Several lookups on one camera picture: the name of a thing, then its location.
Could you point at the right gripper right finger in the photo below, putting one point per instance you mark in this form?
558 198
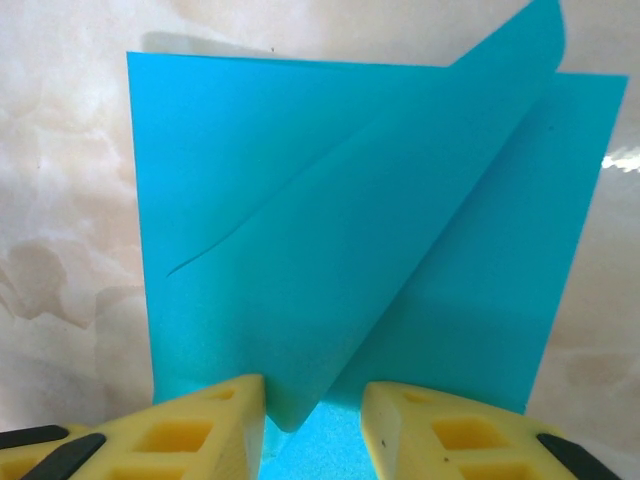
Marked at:
475 445

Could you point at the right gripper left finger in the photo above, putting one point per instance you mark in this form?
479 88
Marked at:
150 445

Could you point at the blue square paper sheet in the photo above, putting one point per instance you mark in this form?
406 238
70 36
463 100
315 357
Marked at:
320 200

